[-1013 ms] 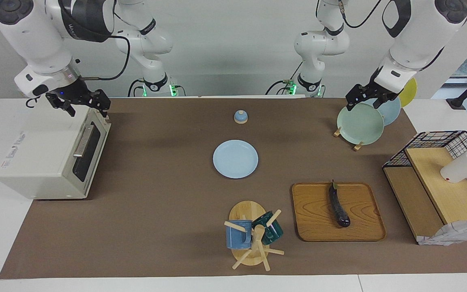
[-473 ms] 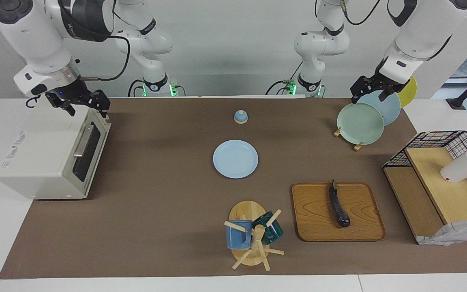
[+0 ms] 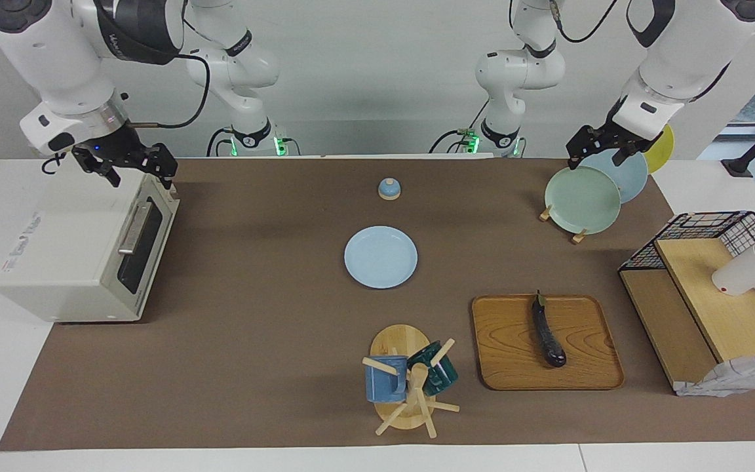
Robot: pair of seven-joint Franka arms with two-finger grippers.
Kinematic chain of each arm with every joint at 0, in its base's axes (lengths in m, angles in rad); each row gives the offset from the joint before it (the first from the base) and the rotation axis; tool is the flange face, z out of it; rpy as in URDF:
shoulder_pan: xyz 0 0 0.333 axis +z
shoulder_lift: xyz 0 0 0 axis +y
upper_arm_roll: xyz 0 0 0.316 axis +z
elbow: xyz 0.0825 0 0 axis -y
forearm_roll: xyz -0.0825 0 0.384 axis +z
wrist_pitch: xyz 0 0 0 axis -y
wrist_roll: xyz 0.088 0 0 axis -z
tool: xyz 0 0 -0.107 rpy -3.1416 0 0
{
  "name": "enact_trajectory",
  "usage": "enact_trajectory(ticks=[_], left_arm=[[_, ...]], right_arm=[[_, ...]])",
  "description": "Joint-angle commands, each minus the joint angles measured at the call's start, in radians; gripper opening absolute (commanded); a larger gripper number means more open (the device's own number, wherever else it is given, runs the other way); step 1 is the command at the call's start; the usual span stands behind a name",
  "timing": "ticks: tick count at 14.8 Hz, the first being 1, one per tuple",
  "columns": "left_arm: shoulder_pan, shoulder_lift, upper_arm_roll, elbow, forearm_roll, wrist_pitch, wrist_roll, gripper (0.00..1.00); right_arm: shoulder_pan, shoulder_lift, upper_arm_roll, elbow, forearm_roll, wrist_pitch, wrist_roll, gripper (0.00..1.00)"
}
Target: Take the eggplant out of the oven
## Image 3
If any oven door with glass window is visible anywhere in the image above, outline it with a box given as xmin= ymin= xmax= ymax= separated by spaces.
xmin=112 ymin=190 xmax=180 ymax=322

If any dark purple eggplant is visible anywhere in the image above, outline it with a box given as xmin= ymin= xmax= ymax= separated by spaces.
xmin=532 ymin=292 xmax=567 ymax=368

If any white toaster oven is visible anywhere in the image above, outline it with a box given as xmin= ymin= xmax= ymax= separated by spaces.
xmin=0 ymin=159 xmax=180 ymax=323

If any light blue racked plate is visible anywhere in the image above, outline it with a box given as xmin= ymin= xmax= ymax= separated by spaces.
xmin=581 ymin=147 xmax=649 ymax=205

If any yellow plate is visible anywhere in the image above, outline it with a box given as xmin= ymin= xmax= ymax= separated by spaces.
xmin=643 ymin=123 xmax=675 ymax=174

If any pale green plate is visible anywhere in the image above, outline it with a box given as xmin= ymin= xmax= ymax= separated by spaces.
xmin=544 ymin=166 xmax=622 ymax=235

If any wooden plate rack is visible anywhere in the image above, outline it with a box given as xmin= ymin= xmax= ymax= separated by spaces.
xmin=539 ymin=205 xmax=589 ymax=245

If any white cup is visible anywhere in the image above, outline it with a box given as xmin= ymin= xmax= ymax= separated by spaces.
xmin=711 ymin=244 xmax=755 ymax=297

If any wooden two-tier shelf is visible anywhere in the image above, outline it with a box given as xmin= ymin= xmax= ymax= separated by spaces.
xmin=619 ymin=237 xmax=755 ymax=394

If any brown table mat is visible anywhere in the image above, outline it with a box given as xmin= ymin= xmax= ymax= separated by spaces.
xmin=0 ymin=157 xmax=755 ymax=452

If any wooden serving tray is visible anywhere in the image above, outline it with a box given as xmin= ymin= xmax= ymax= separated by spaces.
xmin=471 ymin=294 xmax=625 ymax=391

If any white patterned cloth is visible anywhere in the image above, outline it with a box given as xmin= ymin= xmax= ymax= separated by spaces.
xmin=674 ymin=353 xmax=755 ymax=398

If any wooden mug tree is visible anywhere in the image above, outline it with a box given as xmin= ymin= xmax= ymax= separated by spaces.
xmin=362 ymin=324 xmax=461 ymax=439

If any dark green mug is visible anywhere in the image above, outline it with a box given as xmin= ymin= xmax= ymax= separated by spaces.
xmin=407 ymin=341 xmax=459 ymax=396

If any blue mug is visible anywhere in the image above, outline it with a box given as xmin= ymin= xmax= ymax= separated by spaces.
xmin=365 ymin=355 xmax=409 ymax=403

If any black right base cable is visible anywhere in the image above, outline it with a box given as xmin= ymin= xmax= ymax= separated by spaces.
xmin=206 ymin=127 xmax=234 ymax=158

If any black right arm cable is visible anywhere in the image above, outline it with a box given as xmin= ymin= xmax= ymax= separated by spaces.
xmin=127 ymin=54 xmax=211 ymax=128

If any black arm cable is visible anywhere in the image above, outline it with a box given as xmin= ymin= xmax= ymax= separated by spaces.
xmin=127 ymin=54 xmax=211 ymax=128
xmin=548 ymin=0 xmax=624 ymax=47

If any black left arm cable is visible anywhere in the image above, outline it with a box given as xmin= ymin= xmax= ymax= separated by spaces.
xmin=548 ymin=0 xmax=624 ymax=47

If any black wire basket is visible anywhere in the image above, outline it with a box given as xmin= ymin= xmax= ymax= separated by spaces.
xmin=618 ymin=210 xmax=755 ymax=348

